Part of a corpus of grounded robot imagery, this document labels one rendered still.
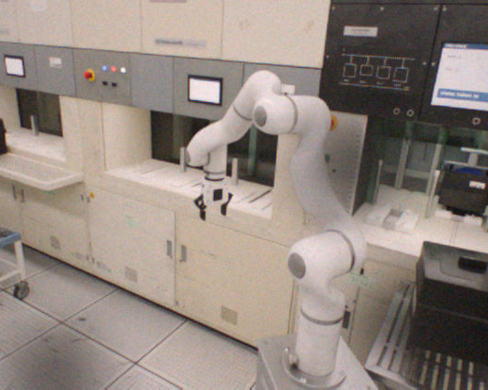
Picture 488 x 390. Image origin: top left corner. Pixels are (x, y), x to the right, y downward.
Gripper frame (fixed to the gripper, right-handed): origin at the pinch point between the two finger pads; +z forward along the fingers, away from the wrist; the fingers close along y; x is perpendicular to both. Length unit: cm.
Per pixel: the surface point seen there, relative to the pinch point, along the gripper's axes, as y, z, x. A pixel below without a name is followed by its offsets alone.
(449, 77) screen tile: 68, -56, -44
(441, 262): 45, 0, -68
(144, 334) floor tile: -4, 101, 66
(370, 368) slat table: 13, 25, -70
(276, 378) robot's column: -13, 25, -58
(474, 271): 48, 0, -76
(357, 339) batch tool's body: 62, 64, -31
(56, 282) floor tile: -35, 101, 148
